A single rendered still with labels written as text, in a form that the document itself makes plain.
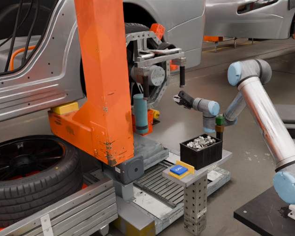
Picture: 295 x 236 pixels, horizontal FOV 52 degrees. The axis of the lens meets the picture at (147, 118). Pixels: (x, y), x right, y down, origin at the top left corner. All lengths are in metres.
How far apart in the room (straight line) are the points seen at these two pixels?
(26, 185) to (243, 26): 3.44
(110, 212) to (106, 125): 0.58
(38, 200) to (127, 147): 0.52
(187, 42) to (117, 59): 1.25
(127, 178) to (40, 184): 0.56
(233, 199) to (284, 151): 0.87
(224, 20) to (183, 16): 1.86
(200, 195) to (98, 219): 0.59
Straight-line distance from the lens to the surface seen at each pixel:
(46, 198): 1.68
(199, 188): 1.75
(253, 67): 1.63
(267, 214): 1.67
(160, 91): 2.23
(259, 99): 1.53
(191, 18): 2.64
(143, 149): 2.38
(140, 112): 1.96
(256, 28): 4.30
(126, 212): 1.90
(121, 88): 1.49
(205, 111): 2.03
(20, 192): 1.64
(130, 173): 1.91
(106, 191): 1.74
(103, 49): 1.40
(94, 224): 1.80
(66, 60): 1.90
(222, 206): 2.16
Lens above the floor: 1.31
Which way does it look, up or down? 21 degrees down
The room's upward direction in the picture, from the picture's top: 3 degrees counter-clockwise
